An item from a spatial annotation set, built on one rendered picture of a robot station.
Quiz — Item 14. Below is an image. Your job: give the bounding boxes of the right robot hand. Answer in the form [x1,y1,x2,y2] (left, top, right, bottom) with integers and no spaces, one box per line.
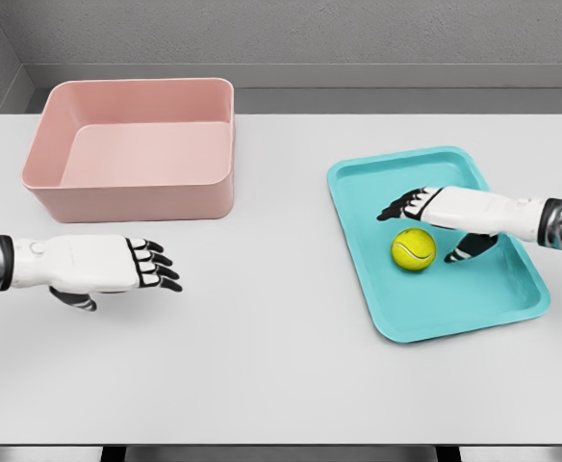
[375,186,501,265]

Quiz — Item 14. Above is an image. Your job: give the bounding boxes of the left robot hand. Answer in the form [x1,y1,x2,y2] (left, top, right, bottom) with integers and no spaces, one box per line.
[48,234,185,313]

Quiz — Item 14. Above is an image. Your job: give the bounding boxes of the yellow-green tennis ball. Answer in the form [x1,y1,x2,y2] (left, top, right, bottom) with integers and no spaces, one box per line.
[390,227,438,274]

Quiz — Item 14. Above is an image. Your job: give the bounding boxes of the blue tray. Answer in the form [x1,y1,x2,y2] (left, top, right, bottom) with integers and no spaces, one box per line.
[326,145,551,345]

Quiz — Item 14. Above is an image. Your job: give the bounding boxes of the pink basket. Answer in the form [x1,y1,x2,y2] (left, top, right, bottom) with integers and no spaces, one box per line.
[19,77,236,224]

